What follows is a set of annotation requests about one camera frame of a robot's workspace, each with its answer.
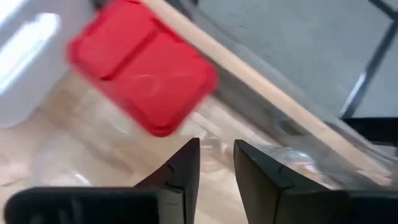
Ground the white plastic bin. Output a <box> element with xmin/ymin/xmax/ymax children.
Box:
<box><xmin>0</xmin><ymin>0</ymin><xmax>94</xmax><ymax>128</ymax></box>

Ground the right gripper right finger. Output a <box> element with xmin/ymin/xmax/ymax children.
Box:
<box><xmin>233</xmin><ymin>139</ymin><xmax>349</xmax><ymax>224</ymax></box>

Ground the red-lid spice container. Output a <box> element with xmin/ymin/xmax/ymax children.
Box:
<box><xmin>39</xmin><ymin>0</ymin><xmax>219</xmax><ymax>175</ymax></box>

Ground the clear plastic bin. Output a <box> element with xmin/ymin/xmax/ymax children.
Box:
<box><xmin>30</xmin><ymin>0</ymin><xmax>398</xmax><ymax>194</ymax></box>

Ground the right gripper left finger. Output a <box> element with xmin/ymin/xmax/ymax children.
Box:
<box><xmin>133</xmin><ymin>138</ymin><xmax>201</xmax><ymax>224</ymax></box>

